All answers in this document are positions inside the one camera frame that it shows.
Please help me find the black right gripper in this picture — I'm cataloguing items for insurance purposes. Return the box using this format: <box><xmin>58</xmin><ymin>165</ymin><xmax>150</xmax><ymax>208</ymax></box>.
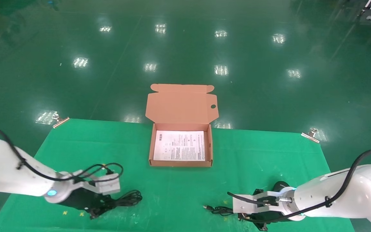
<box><xmin>239</xmin><ymin>211</ymin><xmax>290</xmax><ymax>232</ymax></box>

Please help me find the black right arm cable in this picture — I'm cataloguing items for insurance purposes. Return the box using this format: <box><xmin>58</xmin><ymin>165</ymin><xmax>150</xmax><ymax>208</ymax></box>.
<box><xmin>227</xmin><ymin>149</ymin><xmax>371</xmax><ymax>223</ymax></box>

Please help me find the black wired computer mouse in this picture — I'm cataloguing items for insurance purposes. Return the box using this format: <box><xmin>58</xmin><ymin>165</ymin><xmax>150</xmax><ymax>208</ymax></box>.
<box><xmin>204</xmin><ymin>181</ymin><xmax>294</xmax><ymax>217</ymax></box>

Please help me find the black data cable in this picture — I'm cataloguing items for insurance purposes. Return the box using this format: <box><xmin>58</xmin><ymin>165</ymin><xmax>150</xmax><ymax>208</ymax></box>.
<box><xmin>100</xmin><ymin>190</ymin><xmax>143</xmax><ymax>213</ymax></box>

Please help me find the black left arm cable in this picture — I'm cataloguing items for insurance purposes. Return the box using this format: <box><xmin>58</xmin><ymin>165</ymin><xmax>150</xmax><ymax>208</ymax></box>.
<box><xmin>0</xmin><ymin>127</ymin><xmax>124</xmax><ymax>182</ymax></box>

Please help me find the green table mat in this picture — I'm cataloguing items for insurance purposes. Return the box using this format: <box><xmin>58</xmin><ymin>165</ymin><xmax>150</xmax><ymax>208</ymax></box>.
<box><xmin>0</xmin><ymin>119</ymin><xmax>355</xmax><ymax>232</ymax></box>

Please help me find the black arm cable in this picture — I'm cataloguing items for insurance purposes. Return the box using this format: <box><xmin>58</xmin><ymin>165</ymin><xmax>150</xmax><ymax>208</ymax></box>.
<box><xmin>227</xmin><ymin>149</ymin><xmax>371</xmax><ymax>223</ymax></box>
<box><xmin>0</xmin><ymin>127</ymin><xmax>124</xmax><ymax>182</ymax></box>

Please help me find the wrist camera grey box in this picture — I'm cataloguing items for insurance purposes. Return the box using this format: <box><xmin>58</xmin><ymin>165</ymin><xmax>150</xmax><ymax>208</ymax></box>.
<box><xmin>60</xmin><ymin>171</ymin><xmax>121</xmax><ymax>196</ymax></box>
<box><xmin>233</xmin><ymin>191</ymin><xmax>286</xmax><ymax>214</ymax></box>

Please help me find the brown cardboard box open lid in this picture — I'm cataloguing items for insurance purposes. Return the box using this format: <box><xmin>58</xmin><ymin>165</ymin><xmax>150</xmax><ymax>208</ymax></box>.
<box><xmin>145</xmin><ymin>84</ymin><xmax>220</xmax><ymax>167</ymax></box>

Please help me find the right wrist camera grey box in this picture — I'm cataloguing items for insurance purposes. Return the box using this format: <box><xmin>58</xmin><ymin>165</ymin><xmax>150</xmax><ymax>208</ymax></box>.
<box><xmin>233</xmin><ymin>191</ymin><xmax>286</xmax><ymax>214</ymax></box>

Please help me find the white printed paper sheet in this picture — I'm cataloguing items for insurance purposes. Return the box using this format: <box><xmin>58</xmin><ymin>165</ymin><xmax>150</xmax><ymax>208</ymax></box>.
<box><xmin>153</xmin><ymin>130</ymin><xmax>206</xmax><ymax>161</ymax></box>

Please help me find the metal binder clip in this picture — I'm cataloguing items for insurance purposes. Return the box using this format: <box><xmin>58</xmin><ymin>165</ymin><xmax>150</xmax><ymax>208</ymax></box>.
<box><xmin>301</xmin><ymin>128</ymin><xmax>320</xmax><ymax>144</ymax></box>
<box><xmin>53</xmin><ymin>114</ymin><xmax>71</xmax><ymax>129</ymax></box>

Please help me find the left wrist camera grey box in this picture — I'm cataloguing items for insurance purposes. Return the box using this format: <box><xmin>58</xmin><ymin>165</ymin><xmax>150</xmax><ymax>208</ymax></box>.
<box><xmin>60</xmin><ymin>171</ymin><xmax>121</xmax><ymax>196</ymax></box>

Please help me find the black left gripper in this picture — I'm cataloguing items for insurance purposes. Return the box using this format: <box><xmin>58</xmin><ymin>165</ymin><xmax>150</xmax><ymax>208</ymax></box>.
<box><xmin>57</xmin><ymin>188</ymin><xmax>117</xmax><ymax>220</ymax></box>

